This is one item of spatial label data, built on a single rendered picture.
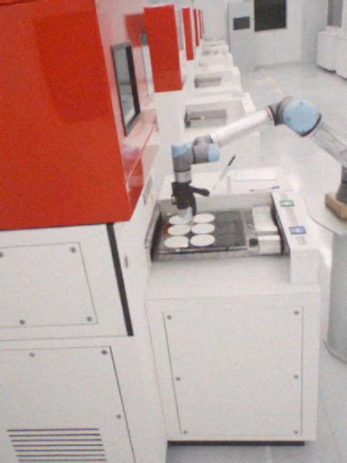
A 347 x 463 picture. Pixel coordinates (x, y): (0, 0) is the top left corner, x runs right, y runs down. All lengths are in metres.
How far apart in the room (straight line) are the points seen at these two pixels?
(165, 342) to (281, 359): 0.44
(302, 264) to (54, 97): 0.99
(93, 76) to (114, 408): 1.13
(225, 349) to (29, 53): 1.20
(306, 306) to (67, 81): 1.08
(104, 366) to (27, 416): 0.40
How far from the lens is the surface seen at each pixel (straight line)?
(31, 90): 1.21
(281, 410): 1.97
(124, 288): 1.36
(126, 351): 1.52
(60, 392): 1.71
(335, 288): 2.40
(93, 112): 1.17
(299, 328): 1.70
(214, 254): 1.81
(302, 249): 1.59
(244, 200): 2.08
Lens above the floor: 1.73
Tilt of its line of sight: 26 degrees down
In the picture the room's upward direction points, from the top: 7 degrees counter-clockwise
